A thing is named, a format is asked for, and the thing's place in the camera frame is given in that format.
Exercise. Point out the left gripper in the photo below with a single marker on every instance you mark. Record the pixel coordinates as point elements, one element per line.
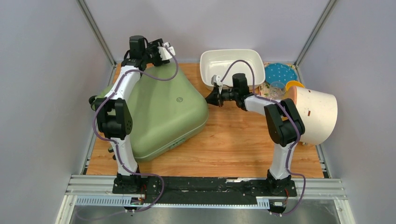
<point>155,49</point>

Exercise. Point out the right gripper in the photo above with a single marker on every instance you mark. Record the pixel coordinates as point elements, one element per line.
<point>215,98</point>

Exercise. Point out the white plastic tub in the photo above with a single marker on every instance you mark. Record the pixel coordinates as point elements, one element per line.
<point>216,62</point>

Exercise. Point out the green hard-shell suitcase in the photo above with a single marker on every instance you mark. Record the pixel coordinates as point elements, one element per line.
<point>166,110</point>

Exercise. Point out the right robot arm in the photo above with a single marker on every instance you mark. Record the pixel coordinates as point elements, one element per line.
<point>285,126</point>

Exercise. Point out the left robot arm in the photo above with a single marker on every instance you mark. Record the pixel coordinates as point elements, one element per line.
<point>112,115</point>

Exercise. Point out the floral placemat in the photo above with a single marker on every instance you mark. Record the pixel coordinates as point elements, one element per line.
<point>264,88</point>

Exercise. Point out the clear drinking glass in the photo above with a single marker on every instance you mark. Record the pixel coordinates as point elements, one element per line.
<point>277,90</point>

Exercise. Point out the blue dotted plate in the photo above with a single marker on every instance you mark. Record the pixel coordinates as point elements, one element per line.
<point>279,72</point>

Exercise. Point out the yellow bowl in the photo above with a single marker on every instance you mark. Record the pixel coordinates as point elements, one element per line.
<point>293,83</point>

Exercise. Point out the cream cylindrical container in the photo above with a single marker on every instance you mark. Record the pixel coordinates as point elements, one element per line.
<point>318,112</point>

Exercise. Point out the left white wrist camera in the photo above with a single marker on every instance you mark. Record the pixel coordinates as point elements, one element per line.
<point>166,51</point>

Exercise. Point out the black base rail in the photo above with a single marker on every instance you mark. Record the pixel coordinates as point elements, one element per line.
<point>201,190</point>

